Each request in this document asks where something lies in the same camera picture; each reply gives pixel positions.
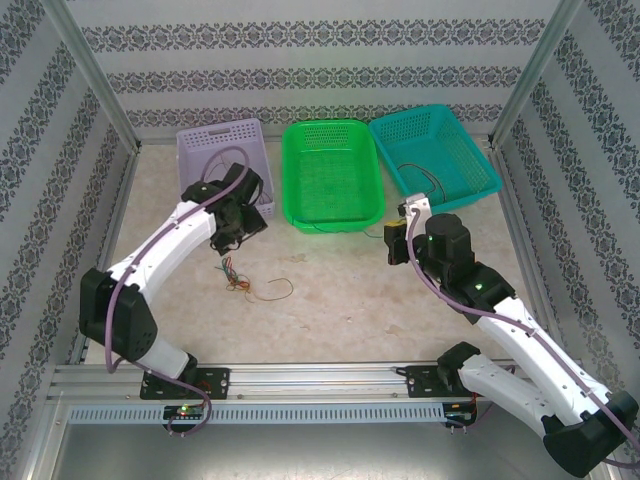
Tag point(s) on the black left mount plate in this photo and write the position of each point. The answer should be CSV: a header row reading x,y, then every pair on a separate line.
x,y
217,382

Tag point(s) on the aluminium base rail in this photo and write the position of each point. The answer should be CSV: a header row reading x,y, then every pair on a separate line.
x,y
320,380

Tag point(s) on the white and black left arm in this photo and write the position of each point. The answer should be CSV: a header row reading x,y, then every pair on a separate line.
x,y
165,250

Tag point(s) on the green plastic basket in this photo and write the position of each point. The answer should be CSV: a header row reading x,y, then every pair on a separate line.
x,y
330,170

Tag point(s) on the purple plastic basket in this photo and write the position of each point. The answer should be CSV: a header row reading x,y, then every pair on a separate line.
x,y
200,150

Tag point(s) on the black mount plate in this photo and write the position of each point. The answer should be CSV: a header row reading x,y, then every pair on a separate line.
x,y
417,382
217,382

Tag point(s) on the green circuit board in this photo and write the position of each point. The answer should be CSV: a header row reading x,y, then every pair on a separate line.
x,y
460,416
182,411

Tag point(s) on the teal plastic basket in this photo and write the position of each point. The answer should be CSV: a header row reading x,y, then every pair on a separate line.
x,y
460,145

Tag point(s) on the aluminium frame post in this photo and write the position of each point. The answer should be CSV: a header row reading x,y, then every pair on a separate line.
x,y
533,75
93,75

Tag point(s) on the black right mount plate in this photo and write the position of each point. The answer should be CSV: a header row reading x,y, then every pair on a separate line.
x,y
417,382

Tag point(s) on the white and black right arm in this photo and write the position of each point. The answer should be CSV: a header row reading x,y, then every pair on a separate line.
x,y
545,360

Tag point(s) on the aluminium side rail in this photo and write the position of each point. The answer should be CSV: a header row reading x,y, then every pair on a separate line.
x,y
118,215
522,215

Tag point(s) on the grey metal shelf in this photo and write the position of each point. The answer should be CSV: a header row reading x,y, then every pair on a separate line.
x,y
320,450

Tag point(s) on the left green circuit board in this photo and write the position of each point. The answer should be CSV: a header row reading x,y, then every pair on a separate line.
x,y
182,411

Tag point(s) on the right green circuit board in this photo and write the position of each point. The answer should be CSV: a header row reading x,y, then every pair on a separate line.
x,y
460,416

